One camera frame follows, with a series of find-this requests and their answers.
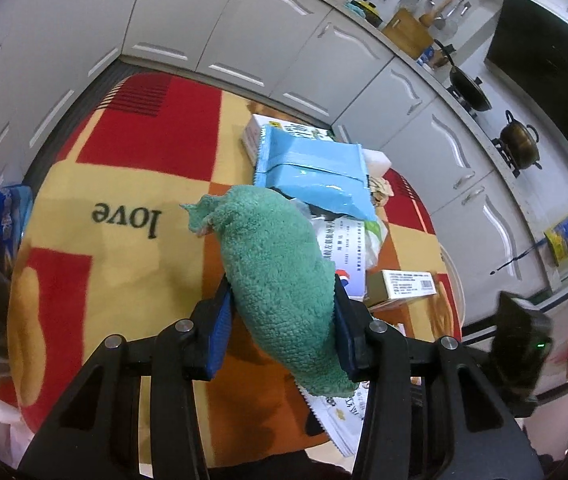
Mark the small white green box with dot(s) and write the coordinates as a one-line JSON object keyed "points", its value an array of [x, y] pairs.
{"points": [[404, 285]]}

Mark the wooden cutting board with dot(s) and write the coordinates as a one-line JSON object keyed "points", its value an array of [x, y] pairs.
{"points": [[409, 32]]}

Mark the black range hood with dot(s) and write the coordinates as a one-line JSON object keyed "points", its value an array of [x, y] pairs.
{"points": [[549, 70]]}

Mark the printed blanket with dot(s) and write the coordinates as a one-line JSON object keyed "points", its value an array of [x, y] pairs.
{"points": [[114, 270]]}

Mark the white printed packet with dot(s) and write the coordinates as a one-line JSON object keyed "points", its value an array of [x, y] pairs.
{"points": [[339, 410]]}

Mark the blue white carton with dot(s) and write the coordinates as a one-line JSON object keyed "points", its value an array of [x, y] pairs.
{"points": [[426, 56]]}

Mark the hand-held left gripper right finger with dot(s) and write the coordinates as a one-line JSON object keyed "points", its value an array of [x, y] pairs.
{"points": [[344, 340]]}

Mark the bronze cooking pot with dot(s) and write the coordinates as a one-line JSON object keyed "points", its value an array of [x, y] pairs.
{"points": [[516, 142]]}

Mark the yellow rimmed pan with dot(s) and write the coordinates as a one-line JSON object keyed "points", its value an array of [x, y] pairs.
{"points": [[364, 9]]}

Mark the blue wet wipes packet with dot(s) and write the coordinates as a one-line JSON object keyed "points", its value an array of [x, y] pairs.
{"points": [[309, 170]]}

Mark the row of hanging utensils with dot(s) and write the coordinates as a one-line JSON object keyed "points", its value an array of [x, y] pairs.
{"points": [[444, 5]]}

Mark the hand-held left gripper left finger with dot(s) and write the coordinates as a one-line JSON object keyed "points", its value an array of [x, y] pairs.
{"points": [[221, 325]]}

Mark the green towel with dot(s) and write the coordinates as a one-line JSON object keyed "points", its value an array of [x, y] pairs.
{"points": [[274, 280]]}

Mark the crumpled brown wrapper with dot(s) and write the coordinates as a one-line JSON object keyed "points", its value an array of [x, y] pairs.
{"points": [[379, 192]]}

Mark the white kitchen cabinets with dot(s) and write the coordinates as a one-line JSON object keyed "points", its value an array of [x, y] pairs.
{"points": [[264, 25]]}

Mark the white flat box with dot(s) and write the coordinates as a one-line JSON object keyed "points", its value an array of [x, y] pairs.
{"points": [[253, 135]]}

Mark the white green tissue pack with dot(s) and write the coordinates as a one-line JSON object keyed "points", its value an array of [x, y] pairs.
{"points": [[349, 245]]}

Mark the black wok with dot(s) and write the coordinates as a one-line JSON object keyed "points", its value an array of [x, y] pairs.
{"points": [[469, 87]]}

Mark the white foam piece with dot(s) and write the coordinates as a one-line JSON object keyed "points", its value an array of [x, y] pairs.
{"points": [[378, 161]]}

